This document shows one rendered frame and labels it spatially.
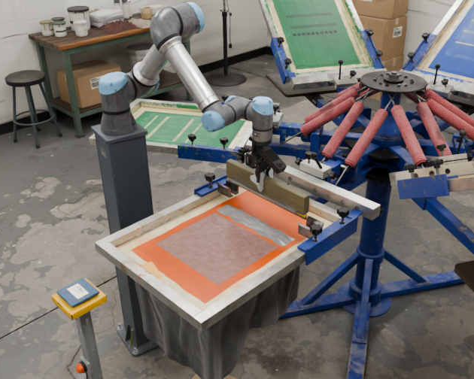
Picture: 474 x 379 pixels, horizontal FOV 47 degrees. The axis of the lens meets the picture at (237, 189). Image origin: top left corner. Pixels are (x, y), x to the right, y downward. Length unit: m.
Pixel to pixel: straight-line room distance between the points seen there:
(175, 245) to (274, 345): 1.13
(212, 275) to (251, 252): 0.19
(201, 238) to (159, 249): 0.16
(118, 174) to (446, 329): 1.93
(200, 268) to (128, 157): 0.69
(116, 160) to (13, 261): 1.63
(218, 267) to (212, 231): 0.22
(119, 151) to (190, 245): 0.56
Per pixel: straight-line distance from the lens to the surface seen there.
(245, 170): 2.13
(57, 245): 3.87
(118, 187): 2.42
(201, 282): 1.86
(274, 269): 1.85
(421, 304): 3.35
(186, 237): 2.07
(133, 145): 2.37
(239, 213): 2.19
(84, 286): 1.89
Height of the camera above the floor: 2.13
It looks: 30 degrees down
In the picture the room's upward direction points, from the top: 1 degrees counter-clockwise
